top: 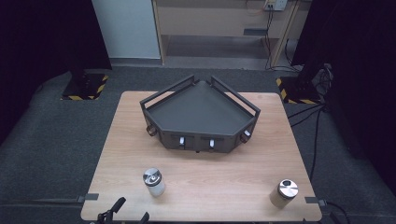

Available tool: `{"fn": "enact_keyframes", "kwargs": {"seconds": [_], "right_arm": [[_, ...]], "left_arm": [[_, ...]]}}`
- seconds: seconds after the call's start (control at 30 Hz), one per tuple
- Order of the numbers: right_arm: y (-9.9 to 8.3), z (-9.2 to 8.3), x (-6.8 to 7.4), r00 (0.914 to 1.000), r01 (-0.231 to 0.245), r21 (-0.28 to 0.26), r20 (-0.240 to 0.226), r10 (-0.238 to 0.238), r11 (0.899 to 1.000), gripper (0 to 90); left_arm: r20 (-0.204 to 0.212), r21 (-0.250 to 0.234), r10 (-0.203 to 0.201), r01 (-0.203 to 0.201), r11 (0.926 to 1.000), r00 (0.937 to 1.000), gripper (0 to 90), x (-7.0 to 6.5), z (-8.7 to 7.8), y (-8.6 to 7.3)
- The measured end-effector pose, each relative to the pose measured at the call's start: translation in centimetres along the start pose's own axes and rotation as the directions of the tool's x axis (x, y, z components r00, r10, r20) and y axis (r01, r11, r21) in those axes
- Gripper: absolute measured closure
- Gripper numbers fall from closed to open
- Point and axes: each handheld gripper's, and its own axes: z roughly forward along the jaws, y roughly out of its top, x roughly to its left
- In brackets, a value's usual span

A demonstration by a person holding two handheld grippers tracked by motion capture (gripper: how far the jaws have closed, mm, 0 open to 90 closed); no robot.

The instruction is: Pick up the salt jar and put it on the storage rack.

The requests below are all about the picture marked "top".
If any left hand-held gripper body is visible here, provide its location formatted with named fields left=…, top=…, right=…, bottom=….
left=89, top=210, right=114, bottom=224

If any white powder spice jar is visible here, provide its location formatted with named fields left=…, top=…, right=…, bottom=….
left=142, top=167, right=166, bottom=198

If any brown powder spice jar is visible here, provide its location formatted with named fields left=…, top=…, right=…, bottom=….
left=269, top=178, right=300, bottom=209

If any dark grey corner shelf rack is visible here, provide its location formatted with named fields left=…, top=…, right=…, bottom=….
left=139, top=74, right=262, bottom=154

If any grey tape strip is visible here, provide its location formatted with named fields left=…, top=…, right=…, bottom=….
left=304, top=196, right=328, bottom=207
left=77, top=192, right=100, bottom=203

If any black stand base striped edge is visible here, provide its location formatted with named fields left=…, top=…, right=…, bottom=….
left=276, top=76, right=322, bottom=105
left=61, top=72, right=109, bottom=102

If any black curtain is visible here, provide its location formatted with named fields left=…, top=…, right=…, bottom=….
left=291, top=0, right=396, bottom=198
left=0, top=0, right=113, bottom=146

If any white panel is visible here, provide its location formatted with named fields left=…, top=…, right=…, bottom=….
left=91, top=0, right=162, bottom=61

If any wooden shelf unit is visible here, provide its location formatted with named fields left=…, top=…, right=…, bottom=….
left=151, top=0, right=313, bottom=69

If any white power strip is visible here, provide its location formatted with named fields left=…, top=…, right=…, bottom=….
left=263, top=0, right=289, bottom=12

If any black cable at table corner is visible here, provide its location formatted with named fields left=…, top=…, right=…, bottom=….
left=324, top=201, right=352, bottom=224

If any black floor cable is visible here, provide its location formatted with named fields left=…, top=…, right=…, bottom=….
left=287, top=104, right=327, bottom=182

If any tangled cable bundle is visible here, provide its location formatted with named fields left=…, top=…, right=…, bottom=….
left=311, top=63, right=334, bottom=96

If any black hanging power cable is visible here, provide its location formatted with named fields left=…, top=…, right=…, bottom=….
left=263, top=5, right=302, bottom=73

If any grey flat bracket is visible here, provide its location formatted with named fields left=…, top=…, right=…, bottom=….
left=243, top=28, right=269, bottom=36

